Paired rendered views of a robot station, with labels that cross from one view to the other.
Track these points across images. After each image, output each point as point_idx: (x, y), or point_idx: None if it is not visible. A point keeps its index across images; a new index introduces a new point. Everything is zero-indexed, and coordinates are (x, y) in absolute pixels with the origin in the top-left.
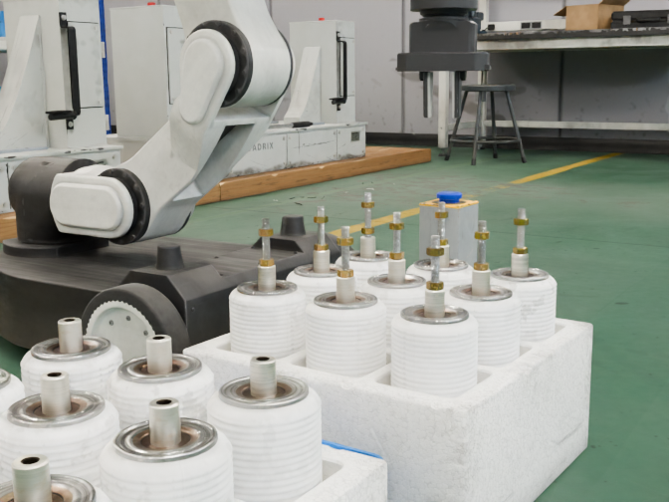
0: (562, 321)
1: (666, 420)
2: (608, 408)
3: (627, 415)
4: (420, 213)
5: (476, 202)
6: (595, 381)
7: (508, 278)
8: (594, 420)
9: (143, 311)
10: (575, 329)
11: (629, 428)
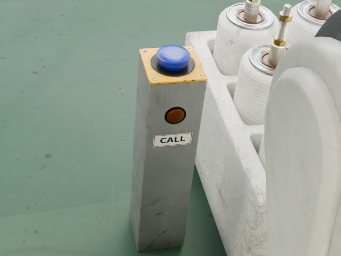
0: (199, 43)
1: (86, 97)
2: (91, 128)
3: (96, 116)
4: (205, 88)
5: (146, 49)
6: (29, 156)
7: (273, 13)
8: (124, 126)
9: None
10: (211, 33)
11: (121, 107)
